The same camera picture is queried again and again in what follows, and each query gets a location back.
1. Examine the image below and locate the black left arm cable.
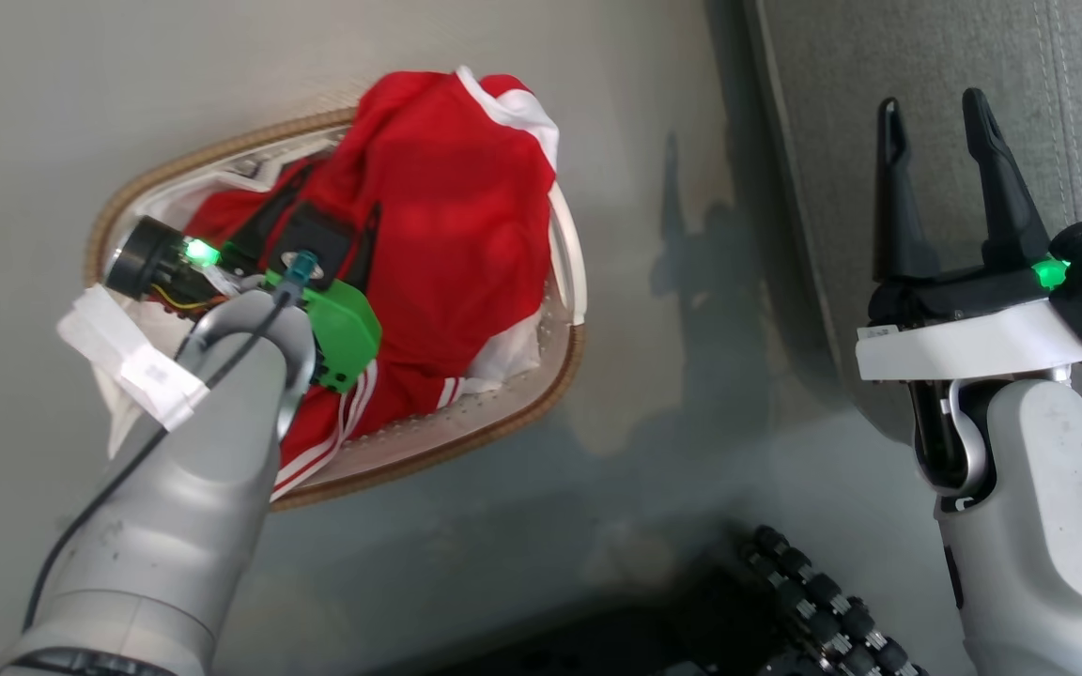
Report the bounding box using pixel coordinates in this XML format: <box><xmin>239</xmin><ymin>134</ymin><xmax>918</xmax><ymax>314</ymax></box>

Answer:
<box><xmin>23</xmin><ymin>252</ymin><xmax>318</xmax><ymax>632</ymax></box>

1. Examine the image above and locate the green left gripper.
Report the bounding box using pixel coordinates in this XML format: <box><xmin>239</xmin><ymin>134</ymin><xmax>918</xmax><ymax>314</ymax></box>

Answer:
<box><xmin>220</xmin><ymin>167</ymin><xmax>385</xmax><ymax>395</ymax></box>

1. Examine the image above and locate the white paper tag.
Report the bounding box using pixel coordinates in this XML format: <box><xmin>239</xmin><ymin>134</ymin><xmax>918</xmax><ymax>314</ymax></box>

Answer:
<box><xmin>57</xmin><ymin>284</ymin><xmax>210</xmax><ymax>433</ymax></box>

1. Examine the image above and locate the red white-striped sports garment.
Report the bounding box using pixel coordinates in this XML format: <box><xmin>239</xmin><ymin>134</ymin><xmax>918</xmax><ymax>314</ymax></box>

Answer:
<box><xmin>186</xmin><ymin>66</ymin><xmax>563</xmax><ymax>503</ymax></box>

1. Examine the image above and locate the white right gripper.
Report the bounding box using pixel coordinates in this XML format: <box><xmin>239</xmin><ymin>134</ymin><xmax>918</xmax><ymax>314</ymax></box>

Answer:
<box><xmin>856</xmin><ymin>87</ymin><xmax>1082</xmax><ymax>382</ymax></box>

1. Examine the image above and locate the grey fabric sofa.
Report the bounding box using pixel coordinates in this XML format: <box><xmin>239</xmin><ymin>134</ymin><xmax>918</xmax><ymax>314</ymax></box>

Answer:
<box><xmin>743</xmin><ymin>0</ymin><xmax>1082</xmax><ymax>527</ymax></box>

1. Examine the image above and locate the white laundry basket brown rim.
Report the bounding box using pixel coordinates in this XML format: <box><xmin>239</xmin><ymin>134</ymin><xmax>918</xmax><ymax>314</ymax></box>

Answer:
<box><xmin>84</xmin><ymin>105</ymin><xmax>589</xmax><ymax>513</ymax></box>

